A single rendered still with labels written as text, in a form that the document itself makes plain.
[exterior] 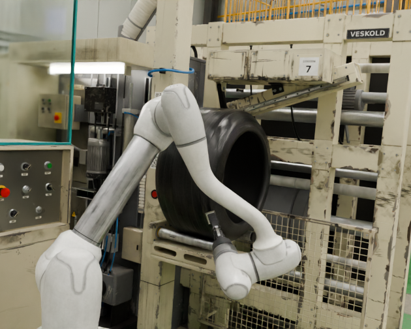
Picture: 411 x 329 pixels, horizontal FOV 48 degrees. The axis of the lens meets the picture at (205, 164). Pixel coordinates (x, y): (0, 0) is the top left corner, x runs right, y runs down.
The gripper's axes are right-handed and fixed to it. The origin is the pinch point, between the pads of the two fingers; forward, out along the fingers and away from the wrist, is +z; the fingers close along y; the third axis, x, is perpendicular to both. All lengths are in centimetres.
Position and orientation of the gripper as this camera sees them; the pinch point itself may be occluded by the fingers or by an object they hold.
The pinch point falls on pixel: (213, 219)
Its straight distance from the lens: 185.9
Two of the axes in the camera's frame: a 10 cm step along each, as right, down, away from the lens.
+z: -1.8, -4.7, 8.7
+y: 2.1, 8.4, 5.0
